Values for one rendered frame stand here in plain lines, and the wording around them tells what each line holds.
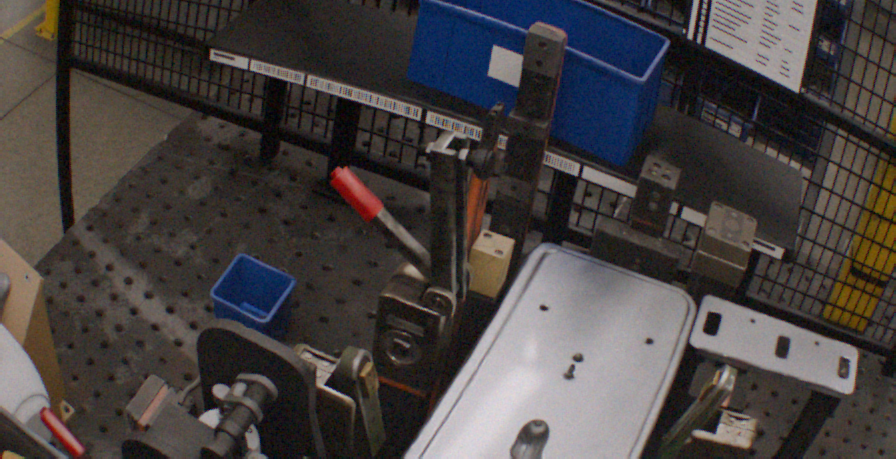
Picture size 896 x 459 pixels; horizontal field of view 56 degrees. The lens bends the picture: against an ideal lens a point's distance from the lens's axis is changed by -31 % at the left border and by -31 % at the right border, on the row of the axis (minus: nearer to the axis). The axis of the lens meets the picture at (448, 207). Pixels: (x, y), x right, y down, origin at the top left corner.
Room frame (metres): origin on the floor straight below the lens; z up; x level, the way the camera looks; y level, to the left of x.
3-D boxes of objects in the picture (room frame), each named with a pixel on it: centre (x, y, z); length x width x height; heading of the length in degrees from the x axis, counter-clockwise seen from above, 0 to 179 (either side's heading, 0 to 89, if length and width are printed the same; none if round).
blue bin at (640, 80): (1.27, -0.09, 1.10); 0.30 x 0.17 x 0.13; 70
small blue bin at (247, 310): (1.08, 0.23, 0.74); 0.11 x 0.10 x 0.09; 165
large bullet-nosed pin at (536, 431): (0.69, -0.12, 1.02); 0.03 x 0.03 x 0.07
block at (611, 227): (1.06, -0.23, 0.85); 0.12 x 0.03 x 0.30; 75
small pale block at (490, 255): (0.92, -0.05, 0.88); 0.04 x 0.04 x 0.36; 75
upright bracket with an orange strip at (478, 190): (0.95, -0.03, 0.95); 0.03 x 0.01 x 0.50; 165
